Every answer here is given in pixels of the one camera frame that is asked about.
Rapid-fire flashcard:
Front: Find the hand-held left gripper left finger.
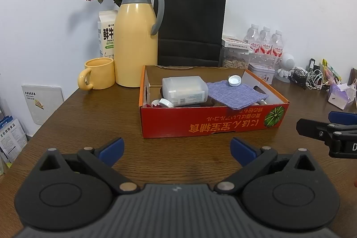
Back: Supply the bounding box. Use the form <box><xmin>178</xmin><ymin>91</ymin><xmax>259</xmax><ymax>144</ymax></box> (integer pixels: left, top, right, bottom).
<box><xmin>31</xmin><ymin>137</ymin><xmax>141</xmax><ymax>194</ymax></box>

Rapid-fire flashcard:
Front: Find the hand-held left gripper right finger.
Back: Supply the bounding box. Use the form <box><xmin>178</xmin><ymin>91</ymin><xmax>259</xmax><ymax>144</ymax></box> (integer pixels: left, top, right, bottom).
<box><xmin>214</xmin><ymin>137</ymin><xmax>326</xmax><ymax>194</ymax></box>

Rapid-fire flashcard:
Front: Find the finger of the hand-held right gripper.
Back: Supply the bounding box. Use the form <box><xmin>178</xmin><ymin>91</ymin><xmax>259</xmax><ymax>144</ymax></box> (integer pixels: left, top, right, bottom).
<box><xmin>328</xmin><ymin>111</ymin><xmax>357</xmax><ymax>124</ymax></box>
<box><xmin>296</xmin><ymin>118</ymin><xmax>357</xmax><ymax>141</ymax></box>

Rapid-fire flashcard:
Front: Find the red cardboard box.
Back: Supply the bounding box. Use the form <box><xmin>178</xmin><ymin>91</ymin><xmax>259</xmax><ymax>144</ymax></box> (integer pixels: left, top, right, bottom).
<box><xmin>139</xmin><ymin>65</ymin><xmax>290</xmax><ymax>139</ymax></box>

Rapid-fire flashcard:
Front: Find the purple woven pouch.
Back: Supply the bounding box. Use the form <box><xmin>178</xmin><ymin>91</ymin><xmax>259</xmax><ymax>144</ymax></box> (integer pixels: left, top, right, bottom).
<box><xmin>206</xmin><ymin>80</ymin><xmax>269</xmax><ymax>111</ymax></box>

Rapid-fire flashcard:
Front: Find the clear plastic box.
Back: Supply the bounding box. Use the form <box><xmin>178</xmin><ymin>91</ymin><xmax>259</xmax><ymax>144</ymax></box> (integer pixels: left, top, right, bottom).
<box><xmin>162</xmin><ymin>76</ymin><xmax>209</xmax><ymax>107</ymax></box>

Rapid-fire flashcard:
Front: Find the purple tissue pack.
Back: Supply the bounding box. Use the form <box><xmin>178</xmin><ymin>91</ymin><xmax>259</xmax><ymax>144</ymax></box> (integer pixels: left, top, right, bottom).
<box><xmin>328</xmin><ymin>82</ymin><xmax>355</xmax><ymax>110</ymax></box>

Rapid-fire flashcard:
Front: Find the yellow-green snack packet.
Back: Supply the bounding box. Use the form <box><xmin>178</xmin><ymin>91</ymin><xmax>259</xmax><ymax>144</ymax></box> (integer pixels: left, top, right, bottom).
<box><xmin>322</xmin><ymin>59</ymin><xmax>342</xmax><ymax>83</ymax></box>

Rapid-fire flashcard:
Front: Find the small white robot toy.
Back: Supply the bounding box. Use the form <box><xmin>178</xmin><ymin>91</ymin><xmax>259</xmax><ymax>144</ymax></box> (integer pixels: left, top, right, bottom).
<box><xmin>276</xmin><ymin>53</ymin><xmax>298</xmax><ymax>84</ymax></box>

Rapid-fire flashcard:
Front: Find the white printed tin box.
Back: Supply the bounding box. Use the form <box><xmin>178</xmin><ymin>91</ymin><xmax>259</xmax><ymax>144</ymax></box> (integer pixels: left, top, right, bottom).
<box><xmin>248</xmin><ymin>62</ymin><xmax>277</xmax><ymax>85</ymax></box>

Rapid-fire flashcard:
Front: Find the yellow mug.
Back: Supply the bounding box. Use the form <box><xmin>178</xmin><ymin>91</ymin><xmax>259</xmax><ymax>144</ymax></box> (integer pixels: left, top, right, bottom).
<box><xmin>77</xmin><ymin>58</ymin><xmax>116</xmax><ymax>91</ymax></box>

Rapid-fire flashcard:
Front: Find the clear container with white lid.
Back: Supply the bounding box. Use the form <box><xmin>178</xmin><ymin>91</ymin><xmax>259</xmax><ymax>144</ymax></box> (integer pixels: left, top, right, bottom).
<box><xmin>221</xmin><ymin>36</ymin><xmax>253</xmax><ymax>69</ymax></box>

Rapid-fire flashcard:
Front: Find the blue and white packet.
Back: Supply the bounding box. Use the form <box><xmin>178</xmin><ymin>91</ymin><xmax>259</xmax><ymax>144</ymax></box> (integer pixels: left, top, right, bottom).
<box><xmin>0</xmin><ymin>115</ymin><xmax>28</xmax><ymax>164</ymax></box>

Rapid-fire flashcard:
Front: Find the yellow thermos jug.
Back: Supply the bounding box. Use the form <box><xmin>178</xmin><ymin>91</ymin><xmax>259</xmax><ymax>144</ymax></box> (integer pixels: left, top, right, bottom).
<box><xmin>114</xmin><ymin>0</ymin><xmax>165</xmax><ymax>88</ymax></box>

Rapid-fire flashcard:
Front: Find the white milk carton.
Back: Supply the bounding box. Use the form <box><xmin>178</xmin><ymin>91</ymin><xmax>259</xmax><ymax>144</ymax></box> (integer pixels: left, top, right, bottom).
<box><xmin>98</xmin><ymin>10</ymin><xmax>119</xmax><ymax>59</ymax></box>

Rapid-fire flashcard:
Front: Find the black paper bag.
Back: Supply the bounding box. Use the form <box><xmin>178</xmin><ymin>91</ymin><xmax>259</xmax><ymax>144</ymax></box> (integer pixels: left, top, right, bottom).
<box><xmin>155</xmin><ymin>0</ymin><xmax>227</xmax><ymax>68</ymax></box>

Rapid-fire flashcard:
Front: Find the white cable bundle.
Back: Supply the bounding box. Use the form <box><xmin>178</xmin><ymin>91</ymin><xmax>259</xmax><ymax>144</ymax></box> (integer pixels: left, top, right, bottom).
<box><xmin>305</xmin><ymin>69</ymin><xmax>331</xmax><ymax>90</ymax></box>

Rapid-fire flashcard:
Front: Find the white wall panel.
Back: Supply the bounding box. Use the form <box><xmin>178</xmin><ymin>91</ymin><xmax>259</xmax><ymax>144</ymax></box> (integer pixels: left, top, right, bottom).
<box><xmin>22</xmin><ymin>84</ymin><xmax>64</xmax><ymax>126</ymax></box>

